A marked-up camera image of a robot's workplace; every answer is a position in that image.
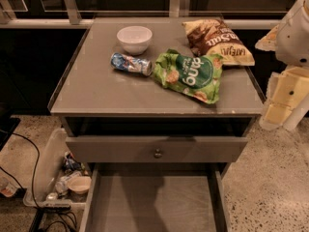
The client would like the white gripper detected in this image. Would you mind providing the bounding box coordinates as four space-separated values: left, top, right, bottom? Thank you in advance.
255 25 309 131

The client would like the green rice chip bag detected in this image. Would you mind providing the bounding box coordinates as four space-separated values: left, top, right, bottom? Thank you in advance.
153 49 223 104

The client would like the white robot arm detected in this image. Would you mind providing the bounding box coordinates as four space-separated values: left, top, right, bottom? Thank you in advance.
255 0 309 131

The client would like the brown yellow chip bag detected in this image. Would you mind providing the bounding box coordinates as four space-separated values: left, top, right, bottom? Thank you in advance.
183 18 255 66

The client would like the grey drawer cabinet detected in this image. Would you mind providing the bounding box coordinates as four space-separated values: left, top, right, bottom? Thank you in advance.
47 15 267 232

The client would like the round metal drawer knob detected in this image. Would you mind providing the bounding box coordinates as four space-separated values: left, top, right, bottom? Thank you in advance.
154 149 162 159

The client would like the open middle drawer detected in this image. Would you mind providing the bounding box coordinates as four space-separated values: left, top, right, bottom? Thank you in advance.
79 163 232 232

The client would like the crumpled blue bag in bin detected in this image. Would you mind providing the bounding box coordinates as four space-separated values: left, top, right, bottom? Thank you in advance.
62 152 84 173

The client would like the white bowl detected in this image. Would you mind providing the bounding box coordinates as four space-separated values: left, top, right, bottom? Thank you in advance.
117 26 153 55

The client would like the blue soda can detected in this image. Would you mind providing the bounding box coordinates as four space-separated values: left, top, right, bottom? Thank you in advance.
110 52 153 76

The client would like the small bowl in bin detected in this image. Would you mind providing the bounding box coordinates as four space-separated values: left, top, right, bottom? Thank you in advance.
68 176 92 194

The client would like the clear plastic bin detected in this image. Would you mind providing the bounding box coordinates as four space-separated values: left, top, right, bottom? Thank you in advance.
23 129 87 209

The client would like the metal railing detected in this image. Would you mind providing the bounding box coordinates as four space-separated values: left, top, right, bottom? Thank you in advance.
0 0 296 30

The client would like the plastic bottle in bin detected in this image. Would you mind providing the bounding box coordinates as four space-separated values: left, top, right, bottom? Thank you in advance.
55 171 81 194

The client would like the bottle on floor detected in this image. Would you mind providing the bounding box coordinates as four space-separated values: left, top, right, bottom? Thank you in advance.
0 177 17 198

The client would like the black cable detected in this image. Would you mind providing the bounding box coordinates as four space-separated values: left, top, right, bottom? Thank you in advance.
0 129 78 232

